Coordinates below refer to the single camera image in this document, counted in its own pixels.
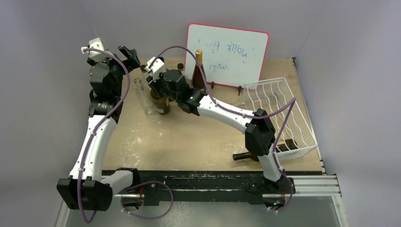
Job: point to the dark green bottle black cap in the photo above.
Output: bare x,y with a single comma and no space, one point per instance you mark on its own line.
245,155

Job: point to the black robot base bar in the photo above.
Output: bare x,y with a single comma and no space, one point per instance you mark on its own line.
209,186

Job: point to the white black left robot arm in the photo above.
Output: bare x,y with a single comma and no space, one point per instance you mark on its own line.
85,188

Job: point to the clear glass bottle black cap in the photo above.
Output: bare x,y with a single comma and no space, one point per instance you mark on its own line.
180,66

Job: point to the brown wine bottle gold cap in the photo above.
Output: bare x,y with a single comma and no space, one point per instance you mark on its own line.
197,78

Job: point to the olive bottle silver cap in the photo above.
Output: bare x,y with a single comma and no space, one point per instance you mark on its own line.
162,104

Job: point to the white wire wine rack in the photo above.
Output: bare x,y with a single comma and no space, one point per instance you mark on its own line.
271,95

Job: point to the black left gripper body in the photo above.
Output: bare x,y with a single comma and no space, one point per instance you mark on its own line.
118,70

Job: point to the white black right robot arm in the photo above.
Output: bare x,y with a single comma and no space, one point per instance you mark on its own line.
257,128

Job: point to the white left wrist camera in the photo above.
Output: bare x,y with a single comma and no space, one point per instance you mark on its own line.
95,49

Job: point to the dark olive bottle rear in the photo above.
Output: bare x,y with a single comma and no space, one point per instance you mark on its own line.
286,145

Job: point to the pink framed whiteboard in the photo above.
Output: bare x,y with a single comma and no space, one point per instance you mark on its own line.
231,57

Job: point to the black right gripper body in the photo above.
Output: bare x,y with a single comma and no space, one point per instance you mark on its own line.
153,86

